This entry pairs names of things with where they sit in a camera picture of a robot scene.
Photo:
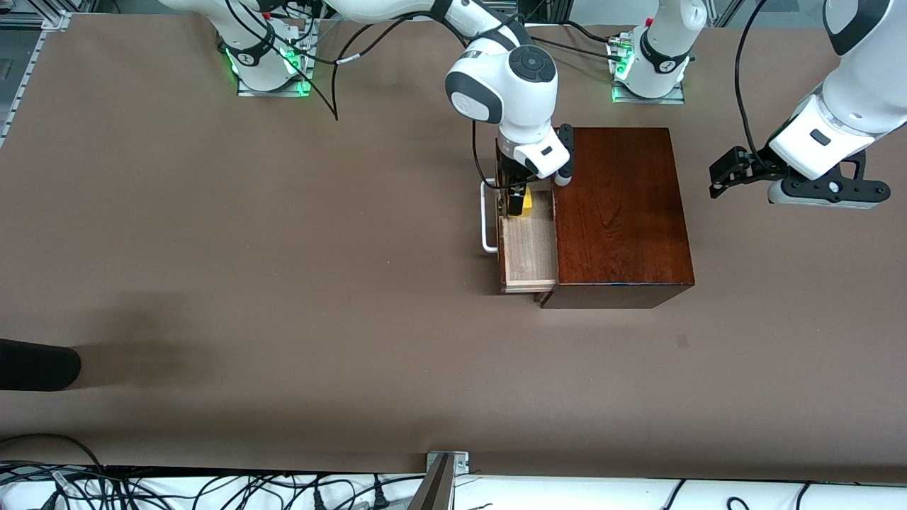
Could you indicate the silver metal bracket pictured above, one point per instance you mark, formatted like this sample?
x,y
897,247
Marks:
x,y
460,464

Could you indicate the aluminium frame profile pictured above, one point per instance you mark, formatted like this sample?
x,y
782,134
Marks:
x,y
42,18

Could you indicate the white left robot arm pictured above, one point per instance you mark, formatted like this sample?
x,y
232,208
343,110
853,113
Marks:
x,y
864,92

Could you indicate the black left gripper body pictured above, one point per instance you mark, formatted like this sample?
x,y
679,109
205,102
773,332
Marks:
x,y
755,169

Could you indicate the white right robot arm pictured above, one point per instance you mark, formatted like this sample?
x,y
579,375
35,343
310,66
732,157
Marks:
x,y
510,92

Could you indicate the black cylinder object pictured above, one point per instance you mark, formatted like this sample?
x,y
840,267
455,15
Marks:
x,y
35,365

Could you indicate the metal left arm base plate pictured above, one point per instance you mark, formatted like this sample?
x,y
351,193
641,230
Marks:
x,y
648,100

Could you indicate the dark camera mount post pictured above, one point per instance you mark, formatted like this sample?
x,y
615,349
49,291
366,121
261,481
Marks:
x,y
434,492

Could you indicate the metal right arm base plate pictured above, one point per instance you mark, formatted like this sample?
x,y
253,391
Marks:
x,y
273,93

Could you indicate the yellow block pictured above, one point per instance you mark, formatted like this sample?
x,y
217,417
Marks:
x,y
528,205

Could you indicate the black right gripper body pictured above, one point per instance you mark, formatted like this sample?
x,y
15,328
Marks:
x,y
511,176

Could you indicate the dark wooden drawer cabinet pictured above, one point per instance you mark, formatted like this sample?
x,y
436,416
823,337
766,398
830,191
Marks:
x,y
623,212

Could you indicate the brown paper table cover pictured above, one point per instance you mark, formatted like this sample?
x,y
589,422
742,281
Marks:
x,y
283,283

